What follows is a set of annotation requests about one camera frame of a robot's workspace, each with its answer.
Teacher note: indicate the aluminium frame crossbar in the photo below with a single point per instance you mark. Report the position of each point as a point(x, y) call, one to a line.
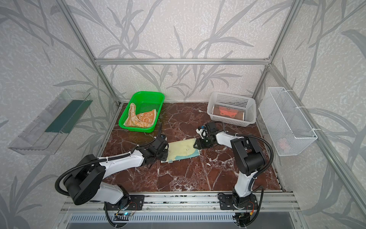
point(180, 61)

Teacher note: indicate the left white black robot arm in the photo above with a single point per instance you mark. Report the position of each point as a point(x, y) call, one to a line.
point(85, 182)

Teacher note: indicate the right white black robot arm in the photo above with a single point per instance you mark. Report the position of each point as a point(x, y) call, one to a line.
point(248, 156)

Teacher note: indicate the green plastic basket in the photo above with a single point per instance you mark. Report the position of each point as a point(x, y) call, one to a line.
point(145, 101)

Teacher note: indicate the yellow green towel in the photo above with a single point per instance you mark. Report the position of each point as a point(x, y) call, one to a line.
point(181, 150)

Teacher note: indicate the white wire mesh basket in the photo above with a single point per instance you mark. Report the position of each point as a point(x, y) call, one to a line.
point(290, 131)

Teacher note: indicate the clear plastic wall shelf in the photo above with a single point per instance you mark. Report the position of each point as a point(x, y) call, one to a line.
point(48, 131)

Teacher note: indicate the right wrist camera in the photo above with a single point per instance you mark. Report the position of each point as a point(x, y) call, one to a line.
point(202, 131)

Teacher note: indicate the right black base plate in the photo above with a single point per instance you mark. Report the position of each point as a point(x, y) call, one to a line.
point(234, 202)

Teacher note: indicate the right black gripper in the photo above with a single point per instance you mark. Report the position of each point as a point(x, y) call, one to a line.
point(200, 143)

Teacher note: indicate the peach patterned towel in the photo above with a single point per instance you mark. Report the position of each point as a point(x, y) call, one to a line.
point(142, 120)

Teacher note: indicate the white plastic basket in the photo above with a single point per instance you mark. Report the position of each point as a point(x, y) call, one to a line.
point(238, 102)

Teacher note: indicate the aluminium front rail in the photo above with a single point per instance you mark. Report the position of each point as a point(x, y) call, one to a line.
point(190, 202)

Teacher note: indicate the pink brown bear towel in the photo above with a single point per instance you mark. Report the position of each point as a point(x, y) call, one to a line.
point(228, 112)

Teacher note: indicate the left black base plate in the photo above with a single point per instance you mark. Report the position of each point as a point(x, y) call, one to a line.
point(131, 202)

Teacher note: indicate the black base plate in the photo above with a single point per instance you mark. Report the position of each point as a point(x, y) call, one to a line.
point(131, 202)
point(234, 202)

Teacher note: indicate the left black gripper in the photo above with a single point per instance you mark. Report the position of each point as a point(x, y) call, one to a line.
point(163, 149)

